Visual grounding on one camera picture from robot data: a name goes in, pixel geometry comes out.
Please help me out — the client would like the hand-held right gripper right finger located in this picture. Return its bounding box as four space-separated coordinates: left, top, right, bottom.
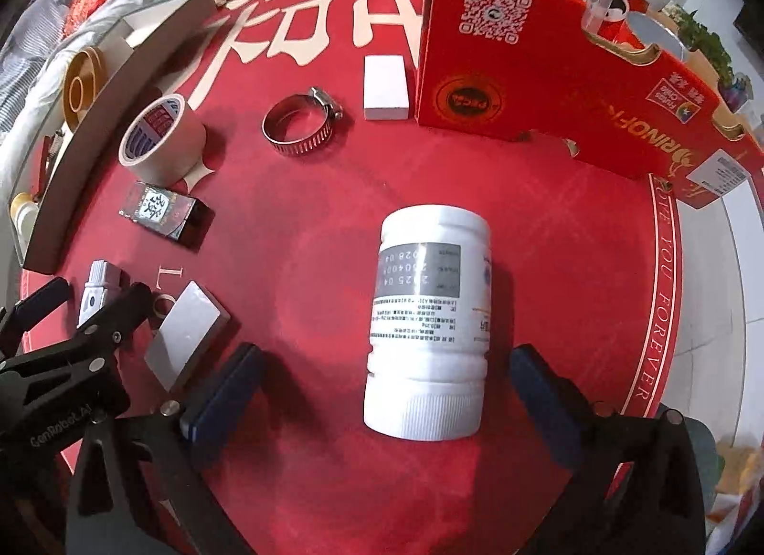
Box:
509 343 705 555

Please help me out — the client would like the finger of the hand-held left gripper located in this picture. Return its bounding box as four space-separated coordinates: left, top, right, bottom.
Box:
0 277 71 350
0 282 154 380

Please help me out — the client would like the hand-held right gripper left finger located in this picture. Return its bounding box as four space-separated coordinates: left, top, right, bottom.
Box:
65 343 264 555

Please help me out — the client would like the white plug adapter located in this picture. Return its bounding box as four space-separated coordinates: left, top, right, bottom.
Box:
76 260 129 329

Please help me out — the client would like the grey square block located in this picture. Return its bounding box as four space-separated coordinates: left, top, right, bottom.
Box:
143 281 231 392

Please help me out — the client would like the dark patterned lighter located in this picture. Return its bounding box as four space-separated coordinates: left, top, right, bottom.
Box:
118 180 212 249

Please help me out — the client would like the white bottle grey label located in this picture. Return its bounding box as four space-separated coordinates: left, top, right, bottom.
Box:
363 204 491 441

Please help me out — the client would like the grey shallow box tray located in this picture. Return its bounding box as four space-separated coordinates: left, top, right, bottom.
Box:
9 0 217 272

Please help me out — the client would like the masking tape roll striped core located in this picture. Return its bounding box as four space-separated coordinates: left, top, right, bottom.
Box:
118 94 207 185

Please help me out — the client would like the brown ring disc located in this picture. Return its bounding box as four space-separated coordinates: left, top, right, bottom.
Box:
63 47 108 132

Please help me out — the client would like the metal hose clamp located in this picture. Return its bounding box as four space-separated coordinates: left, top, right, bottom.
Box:
261 86 344 157

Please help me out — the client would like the white rectangular block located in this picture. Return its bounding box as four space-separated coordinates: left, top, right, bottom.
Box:
363 55 410 120

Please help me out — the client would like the red round table mat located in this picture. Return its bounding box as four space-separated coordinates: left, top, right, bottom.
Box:
21 0 681 555

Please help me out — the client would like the yellow green carton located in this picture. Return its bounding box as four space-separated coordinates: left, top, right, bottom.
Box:
707 441 759 532

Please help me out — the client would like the striped grey blanket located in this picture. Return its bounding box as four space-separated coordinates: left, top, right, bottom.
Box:
0 0 73 132

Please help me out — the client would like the red cardboard box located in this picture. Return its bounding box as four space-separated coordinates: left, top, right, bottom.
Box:
414 0 764 210

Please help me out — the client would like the metal can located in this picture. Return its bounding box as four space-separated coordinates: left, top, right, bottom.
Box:
624 11 687 63

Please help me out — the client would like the green potted plant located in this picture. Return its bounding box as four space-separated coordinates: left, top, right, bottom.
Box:
674 6 753 108

